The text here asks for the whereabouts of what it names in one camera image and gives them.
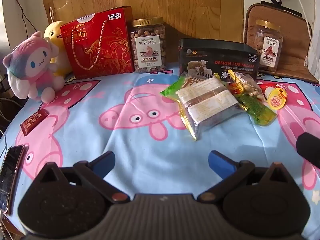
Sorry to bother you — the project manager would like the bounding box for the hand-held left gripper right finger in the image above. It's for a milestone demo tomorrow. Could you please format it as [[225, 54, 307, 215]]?
[[197, 151, 297, 204]]

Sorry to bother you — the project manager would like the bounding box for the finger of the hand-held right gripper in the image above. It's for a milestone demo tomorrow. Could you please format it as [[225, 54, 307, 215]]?
[[296, 132, 320, 170]]

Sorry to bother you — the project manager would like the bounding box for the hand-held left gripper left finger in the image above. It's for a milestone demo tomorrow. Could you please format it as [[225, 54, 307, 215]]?
[[37, 151, 131, 204]]

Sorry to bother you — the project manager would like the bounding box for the yellow jelly cup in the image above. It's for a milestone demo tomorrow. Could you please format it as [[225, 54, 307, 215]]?
[[267, 87, 288, 110]]

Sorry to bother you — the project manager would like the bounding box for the silver clear snack packet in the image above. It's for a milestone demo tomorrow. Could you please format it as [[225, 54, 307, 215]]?
[[176, 76, 247, 141]]

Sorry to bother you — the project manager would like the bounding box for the green snack packet clear window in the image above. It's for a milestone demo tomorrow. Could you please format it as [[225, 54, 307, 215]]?
[[235, 92, 277, 126]]

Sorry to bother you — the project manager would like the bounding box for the small red candy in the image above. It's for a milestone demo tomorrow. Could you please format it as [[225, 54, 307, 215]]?
[[228, 83, 241, 95]]

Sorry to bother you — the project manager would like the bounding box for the gold nut packet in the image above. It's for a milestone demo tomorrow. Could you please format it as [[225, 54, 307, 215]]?
[[227, 69, 266, 103]]

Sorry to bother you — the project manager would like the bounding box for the black cardboard box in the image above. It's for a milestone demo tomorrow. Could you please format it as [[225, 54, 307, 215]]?
[[178, 38, 260, 80]]

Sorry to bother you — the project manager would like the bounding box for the cartoon pig printed blanket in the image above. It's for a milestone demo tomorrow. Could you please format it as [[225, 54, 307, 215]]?
[[0, 66, 320, 240]]

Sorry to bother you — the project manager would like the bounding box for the small dark red packet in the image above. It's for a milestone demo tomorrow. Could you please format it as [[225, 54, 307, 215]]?
[[20, 110, 49, 136]]

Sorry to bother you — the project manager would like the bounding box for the smartphone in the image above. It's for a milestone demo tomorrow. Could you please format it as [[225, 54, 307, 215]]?
[[0, 144, 27, 215]]

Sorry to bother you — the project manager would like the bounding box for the brown seat cushion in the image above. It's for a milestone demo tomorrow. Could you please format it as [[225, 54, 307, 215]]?
[[243, 3, 320, 84]]

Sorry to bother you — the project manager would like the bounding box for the pecan jar with gold lid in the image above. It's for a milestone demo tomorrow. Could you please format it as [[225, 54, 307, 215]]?
[[246, 19, 284, 73]]

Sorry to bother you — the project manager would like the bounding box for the red gift bag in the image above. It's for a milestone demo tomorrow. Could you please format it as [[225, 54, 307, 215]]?
[[60, 6, 134, 80]]

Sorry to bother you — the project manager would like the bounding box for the pink plush toy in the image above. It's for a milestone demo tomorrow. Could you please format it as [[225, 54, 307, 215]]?
[[2, 31, 65, 104]]

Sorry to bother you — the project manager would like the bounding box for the nut jar with gold lid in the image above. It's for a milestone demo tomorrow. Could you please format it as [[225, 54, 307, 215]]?
[[129, 17, 167, 74]]

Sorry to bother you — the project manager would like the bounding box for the yellow plush toy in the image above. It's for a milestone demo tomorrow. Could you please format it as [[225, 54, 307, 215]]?
[[44, 7, 73, 77]]

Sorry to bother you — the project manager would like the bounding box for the wooden headboard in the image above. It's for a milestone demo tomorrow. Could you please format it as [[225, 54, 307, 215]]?
[[41, 0, 245, 64]]

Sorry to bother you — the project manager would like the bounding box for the white cable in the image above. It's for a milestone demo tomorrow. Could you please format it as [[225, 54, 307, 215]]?
[[290, 0, 313, 40]]

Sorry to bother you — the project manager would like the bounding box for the black cable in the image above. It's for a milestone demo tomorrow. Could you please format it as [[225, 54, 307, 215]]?
[[12, 0, 35, 32]]

